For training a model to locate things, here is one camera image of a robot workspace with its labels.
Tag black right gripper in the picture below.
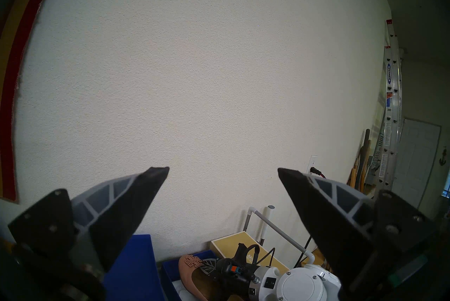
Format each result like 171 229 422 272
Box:
200 257 254 299

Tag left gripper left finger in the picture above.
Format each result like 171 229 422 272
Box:
8 167 170 271

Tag aluminium ladder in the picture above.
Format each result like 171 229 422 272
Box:
373 19 405 197

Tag blue shoe box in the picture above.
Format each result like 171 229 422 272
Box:
161 249 216 301

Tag gold shoe box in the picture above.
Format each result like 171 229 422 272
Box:
210 231 290 273

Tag red yellow striped flag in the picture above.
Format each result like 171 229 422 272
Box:
0 0 58 203

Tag leaning wooden sticks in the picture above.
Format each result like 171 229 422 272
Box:
346 129 373 193

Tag blue shoe box lid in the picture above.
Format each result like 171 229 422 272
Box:
102 233 164 301

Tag gray pipe frame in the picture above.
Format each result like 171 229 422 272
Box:
244 205 317 265

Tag white tissue paper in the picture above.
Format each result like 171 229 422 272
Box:
172 279 197 301

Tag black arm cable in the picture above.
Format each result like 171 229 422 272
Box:
234 242 276 267

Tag tan leather shoe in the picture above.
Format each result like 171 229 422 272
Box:
178 254 232 301

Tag white flat door panel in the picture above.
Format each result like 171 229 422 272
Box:
392 117 442 209

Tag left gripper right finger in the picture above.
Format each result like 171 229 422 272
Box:
277 168 439 288

